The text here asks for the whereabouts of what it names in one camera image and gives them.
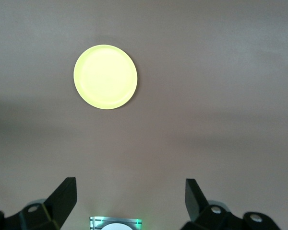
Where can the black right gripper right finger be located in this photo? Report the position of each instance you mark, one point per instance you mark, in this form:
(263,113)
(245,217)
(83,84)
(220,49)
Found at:
(206,218)

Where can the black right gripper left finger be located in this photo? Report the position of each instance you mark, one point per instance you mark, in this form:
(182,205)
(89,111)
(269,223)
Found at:
(50,215)

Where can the yellow round plate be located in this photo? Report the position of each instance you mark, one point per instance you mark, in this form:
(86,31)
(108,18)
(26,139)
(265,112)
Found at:
(105,76)

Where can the brown table cloth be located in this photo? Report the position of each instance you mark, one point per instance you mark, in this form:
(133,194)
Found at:
(206,119)

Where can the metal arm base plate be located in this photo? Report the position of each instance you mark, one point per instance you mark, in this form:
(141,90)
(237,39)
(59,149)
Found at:
(94,222)

